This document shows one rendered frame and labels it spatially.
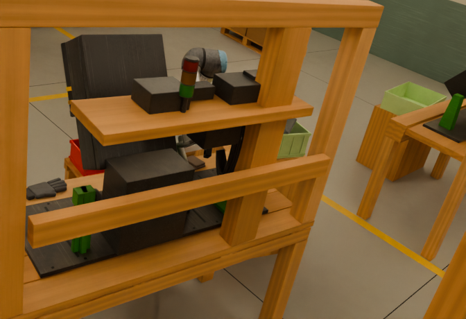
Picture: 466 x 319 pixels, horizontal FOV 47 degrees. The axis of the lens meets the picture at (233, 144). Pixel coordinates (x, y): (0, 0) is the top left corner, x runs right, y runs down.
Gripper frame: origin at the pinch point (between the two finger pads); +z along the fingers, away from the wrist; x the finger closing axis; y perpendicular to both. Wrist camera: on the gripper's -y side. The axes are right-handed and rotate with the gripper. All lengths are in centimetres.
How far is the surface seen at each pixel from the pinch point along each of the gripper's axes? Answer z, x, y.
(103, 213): 52, 46, -14
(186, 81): 14, 62, 14
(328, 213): -159, -151, -83
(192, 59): 11, 67, 19
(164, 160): 15.7, 18.6, -4.0
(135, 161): 26.9, 19.0, -0.2
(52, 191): 53, -25, 6
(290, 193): -94, -85, -48
